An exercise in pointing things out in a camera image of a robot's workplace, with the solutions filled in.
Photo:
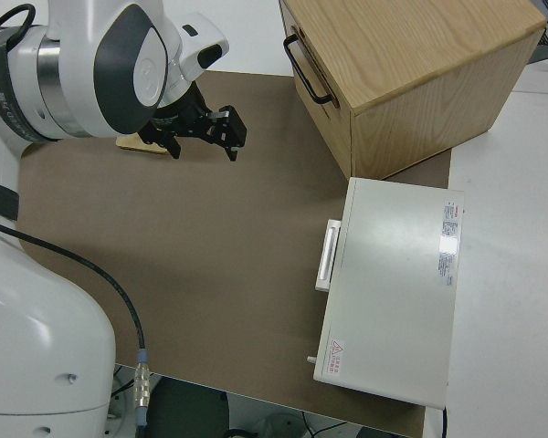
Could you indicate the brown table mat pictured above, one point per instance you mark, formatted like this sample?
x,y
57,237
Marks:
x,y
187,251

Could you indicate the wooden mug holder stand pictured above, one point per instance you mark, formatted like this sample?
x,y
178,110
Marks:
x,y
128,144

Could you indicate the wooden drawer box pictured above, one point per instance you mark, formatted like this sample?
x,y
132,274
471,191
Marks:
x,y
415,59

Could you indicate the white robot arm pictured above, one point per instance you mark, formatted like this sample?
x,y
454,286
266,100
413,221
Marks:
x,y
73,68

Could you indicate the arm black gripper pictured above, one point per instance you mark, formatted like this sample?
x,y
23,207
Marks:
x,y
182,116

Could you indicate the white toaster oven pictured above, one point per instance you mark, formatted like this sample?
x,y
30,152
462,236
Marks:
x,y
393,283

